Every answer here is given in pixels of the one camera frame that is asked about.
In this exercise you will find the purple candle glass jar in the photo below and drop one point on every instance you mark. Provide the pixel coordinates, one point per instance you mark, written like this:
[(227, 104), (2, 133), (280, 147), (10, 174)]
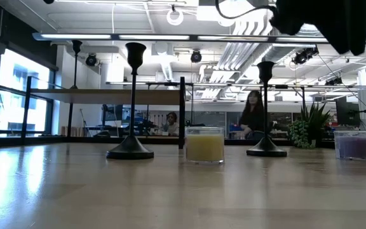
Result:
[(356, 148)]

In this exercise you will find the medium black candlestick holder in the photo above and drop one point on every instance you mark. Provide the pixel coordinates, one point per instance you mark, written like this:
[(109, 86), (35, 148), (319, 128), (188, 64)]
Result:
[(266, 148)]

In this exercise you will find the yellow candle glass jar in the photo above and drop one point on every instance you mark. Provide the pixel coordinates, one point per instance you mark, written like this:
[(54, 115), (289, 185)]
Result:
[(204, 148)]

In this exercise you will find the tall black candlestick holder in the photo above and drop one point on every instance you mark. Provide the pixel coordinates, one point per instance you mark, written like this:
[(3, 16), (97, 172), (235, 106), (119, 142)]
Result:
[(130, 149)]

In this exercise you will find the short black candlestick holder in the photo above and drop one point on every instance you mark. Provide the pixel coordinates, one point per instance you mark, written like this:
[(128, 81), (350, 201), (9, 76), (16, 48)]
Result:
[(76, 46)]

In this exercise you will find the background black robot arm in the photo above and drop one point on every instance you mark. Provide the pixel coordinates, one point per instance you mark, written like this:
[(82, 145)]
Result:
[(145, 127)]

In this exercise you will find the black ceiling spotlight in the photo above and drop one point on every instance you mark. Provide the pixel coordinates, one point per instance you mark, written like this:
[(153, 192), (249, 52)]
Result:
[(334, 81), (196, 56), (91, 59)]

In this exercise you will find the black computer monitor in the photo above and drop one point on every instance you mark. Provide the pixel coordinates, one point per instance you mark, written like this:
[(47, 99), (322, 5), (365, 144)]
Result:
[(347, 113)]

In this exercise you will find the white parallel ceiling pipes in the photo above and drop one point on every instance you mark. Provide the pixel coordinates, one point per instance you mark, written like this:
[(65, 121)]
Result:
[(234, 57)]

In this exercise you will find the green potted plant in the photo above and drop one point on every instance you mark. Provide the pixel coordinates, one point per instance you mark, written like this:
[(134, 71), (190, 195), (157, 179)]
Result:
[(300, 135)]

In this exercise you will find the person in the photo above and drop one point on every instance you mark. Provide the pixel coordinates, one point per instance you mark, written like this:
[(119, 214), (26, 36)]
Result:
[(171, 122), (251, 114)]

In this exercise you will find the dark office chair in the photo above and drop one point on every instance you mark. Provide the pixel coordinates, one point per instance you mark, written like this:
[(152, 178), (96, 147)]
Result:
[(256, 136)]

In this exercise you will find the blue storage bin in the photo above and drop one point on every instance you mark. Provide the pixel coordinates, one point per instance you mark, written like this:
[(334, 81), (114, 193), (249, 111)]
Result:
[(234, 128)]

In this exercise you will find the white round ceiling fixture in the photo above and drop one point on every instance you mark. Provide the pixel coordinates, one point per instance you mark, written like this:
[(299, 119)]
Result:
[(168, 17)]

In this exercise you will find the long light bar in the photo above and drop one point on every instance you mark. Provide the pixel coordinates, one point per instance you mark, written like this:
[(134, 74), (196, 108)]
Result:
[(75, 36)]

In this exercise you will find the silver ventilation duct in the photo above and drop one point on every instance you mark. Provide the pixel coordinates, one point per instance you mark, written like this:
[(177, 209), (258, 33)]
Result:
[(275, 54)]

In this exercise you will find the wooden shelf black metal frame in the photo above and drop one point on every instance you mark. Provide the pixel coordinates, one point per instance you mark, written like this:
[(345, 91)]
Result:
[(106, 96)]

